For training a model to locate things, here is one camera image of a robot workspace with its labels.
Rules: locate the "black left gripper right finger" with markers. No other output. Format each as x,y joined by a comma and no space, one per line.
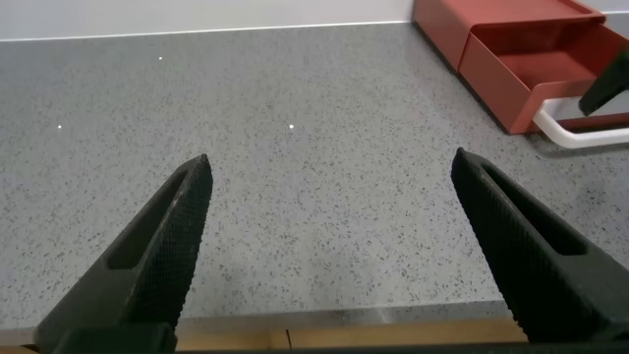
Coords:
531,275

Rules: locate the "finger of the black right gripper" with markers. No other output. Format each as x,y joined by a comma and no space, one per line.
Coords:
607,86

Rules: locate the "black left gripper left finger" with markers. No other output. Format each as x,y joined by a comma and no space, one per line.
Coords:
147,275

